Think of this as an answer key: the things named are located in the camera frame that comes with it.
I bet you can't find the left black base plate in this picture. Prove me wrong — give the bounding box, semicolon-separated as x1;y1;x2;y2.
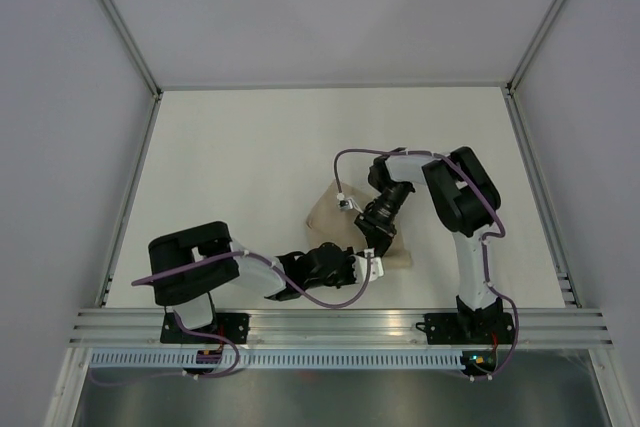
160;312;249;345

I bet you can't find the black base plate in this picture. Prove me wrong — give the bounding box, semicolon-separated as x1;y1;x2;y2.
422;312;515;346
160;312;249;345

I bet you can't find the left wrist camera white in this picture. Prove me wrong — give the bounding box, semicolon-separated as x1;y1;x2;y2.
353;249;385;284

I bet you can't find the purple cable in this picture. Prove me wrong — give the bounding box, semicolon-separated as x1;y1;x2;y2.
332;147;519;382
89;251;374;388

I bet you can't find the aluminium frame post left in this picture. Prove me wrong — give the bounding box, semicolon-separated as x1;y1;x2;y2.
96;0;162;99

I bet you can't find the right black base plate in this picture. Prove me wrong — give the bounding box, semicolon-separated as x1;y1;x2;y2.
422;312;515;346

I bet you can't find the aluminium frame back bar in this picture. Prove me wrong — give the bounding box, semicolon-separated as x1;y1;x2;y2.
161;79;509;92

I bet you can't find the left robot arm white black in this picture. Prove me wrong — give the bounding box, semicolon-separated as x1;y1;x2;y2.
132;221;372;343

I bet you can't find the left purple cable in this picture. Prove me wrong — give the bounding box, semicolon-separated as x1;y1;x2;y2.
89;251;374;388

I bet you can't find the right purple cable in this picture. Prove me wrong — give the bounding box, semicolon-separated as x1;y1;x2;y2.
332;147;519;382

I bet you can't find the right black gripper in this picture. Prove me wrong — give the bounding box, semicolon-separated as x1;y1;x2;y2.
355;180;412;259

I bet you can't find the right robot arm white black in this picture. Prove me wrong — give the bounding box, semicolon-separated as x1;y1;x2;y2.
354;147;504;344

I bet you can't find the white slotted cable duct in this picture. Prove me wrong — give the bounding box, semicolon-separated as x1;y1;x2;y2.
89;348;464;371

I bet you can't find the beige cloth napkin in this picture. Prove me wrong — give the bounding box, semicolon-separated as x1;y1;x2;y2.
305;181;412;270

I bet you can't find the aluminium frame post right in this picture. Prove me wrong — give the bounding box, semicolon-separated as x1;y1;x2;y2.
505;0;569;96

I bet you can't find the aluminium frame right rail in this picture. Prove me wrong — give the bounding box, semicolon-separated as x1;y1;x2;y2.
501;84;583;308

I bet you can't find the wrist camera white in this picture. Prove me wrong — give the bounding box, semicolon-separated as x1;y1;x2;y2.
353;249;385;284
336;192;363;213

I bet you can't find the aluminium frame post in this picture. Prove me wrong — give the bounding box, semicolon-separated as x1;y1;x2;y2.
96;0;162;99
505;0;569;96

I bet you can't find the aluminium mounting rail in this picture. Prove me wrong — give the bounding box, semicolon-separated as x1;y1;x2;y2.
67;308;613;349

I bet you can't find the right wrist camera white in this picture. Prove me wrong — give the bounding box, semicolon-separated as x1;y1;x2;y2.
336;192;363;213

